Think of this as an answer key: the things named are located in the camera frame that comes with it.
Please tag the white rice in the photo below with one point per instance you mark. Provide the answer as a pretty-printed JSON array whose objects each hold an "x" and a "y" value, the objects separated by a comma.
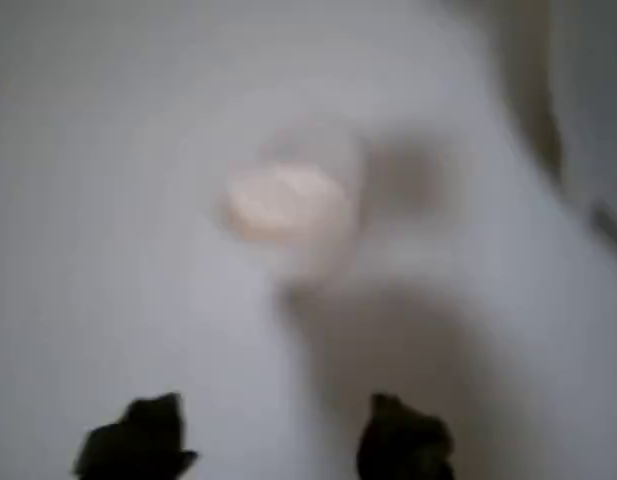
[{"x": 288, "y": 202}]

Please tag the translucent plastic cup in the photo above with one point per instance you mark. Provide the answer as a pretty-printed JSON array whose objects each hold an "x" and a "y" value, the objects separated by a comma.
[{"x": 308, "y": 210}]

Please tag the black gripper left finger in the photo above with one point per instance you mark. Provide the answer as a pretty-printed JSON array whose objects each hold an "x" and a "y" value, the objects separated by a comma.
[{"x": 138, "y": 440}]

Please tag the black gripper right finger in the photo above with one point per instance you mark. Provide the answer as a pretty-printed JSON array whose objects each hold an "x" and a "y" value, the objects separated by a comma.
[{"x": 403, "y": 440}]

